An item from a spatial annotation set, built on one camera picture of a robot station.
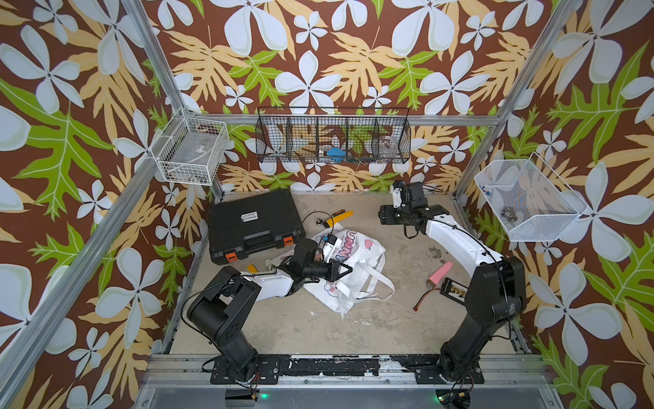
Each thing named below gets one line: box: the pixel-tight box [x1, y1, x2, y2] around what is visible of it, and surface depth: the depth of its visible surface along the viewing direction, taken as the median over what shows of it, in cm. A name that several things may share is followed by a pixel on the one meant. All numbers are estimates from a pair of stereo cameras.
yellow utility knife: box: [322, 210, 355, 229], surface depth 113 cm
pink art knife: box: [426, 260, 454, 289], surface depth 93 cm
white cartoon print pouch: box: [303, 228, 396, 315], surface depth 90 cm
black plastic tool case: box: [206, 189, 306, 265], surface depth 100 cm
